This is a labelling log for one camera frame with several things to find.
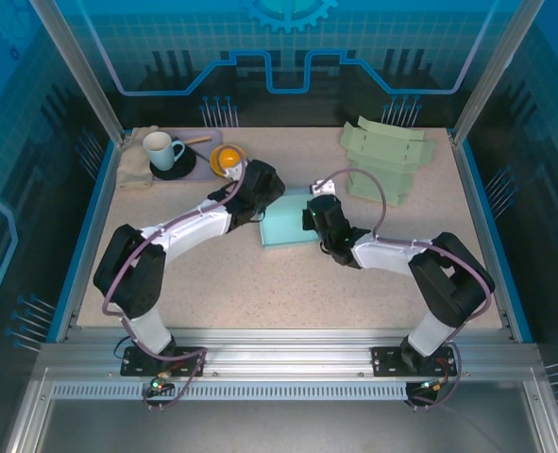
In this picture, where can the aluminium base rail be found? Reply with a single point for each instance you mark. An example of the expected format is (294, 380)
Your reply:
(283, 349)

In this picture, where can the beige folded cloth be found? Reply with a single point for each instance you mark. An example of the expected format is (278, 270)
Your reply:
(132, 165)

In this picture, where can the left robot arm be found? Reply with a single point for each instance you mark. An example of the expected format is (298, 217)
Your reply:
(189, 233)

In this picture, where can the thin black utensil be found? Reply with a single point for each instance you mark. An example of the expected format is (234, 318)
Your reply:
(202, 156)

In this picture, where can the left aluminium frame post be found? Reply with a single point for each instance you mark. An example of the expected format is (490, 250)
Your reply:
(82, 71)

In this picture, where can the left aluminium side rail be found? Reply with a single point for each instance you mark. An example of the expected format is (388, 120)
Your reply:
(89, 264)

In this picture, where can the right aluminium side rail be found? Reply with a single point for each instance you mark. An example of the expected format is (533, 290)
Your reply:
(488, 264)

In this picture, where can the orange bowl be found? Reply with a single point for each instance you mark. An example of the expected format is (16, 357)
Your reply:
(224, 156)

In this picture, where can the right aluminium frame post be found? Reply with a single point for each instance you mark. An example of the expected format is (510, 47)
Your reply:
(486, 71)

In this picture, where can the black round saucer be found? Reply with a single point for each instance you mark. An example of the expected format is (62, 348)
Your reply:
(184, 169)

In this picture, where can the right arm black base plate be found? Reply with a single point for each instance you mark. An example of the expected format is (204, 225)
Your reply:
(387, 361)

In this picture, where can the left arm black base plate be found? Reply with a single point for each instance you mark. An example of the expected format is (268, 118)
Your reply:
(134, 363)

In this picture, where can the aluminium side rail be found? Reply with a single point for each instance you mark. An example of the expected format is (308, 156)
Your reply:
(488, 264)
(89, 264)

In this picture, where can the white mug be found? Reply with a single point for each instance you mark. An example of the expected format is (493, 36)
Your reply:
(160, 158)

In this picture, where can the light green paper box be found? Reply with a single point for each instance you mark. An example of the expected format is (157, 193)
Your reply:
(382, 141)

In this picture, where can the lavender plastic tray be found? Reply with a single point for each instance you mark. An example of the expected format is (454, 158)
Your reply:
(203, 173)

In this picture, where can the light blue paper box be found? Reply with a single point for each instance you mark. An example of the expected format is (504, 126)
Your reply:
(283, 222)

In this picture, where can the aluminium frame post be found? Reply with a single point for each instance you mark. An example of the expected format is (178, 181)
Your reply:
(82, 71)
(486, 71)

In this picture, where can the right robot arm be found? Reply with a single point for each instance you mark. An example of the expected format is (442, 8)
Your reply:
(387, 255)

